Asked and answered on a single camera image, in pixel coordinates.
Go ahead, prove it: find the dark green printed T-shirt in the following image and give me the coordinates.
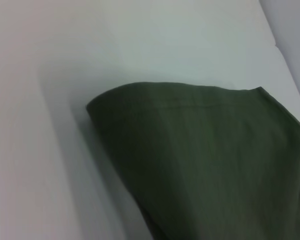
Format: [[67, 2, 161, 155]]
[[85, 81, 300, 240]]

